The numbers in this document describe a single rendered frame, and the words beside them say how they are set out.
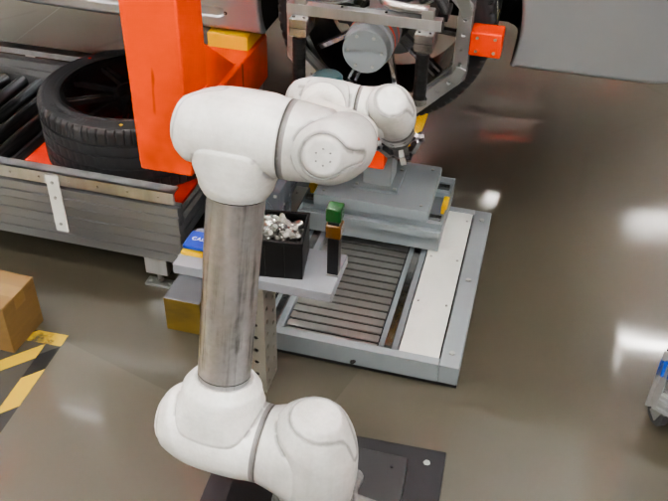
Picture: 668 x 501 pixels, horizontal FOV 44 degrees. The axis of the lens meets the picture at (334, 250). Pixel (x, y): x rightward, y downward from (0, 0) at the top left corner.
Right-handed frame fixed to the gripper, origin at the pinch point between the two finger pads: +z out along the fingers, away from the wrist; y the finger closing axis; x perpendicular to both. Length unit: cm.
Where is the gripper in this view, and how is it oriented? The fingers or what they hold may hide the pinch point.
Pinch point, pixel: (402, 156)
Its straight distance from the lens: 219.0
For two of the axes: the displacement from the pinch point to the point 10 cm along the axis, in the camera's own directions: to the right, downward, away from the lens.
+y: 9.8, -1.6, -1.2
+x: -1.3, -9.7, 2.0
